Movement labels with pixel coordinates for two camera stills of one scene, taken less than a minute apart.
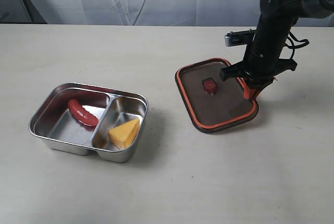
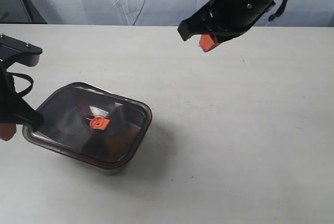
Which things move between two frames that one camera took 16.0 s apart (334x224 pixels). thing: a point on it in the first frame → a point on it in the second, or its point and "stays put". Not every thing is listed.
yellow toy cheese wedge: x=123 y=136 → x=120 y=144
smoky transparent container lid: x=214 y=104 → x=98 y=128
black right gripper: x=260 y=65 → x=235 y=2
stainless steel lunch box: x=85 y=119 → x=112 y=172
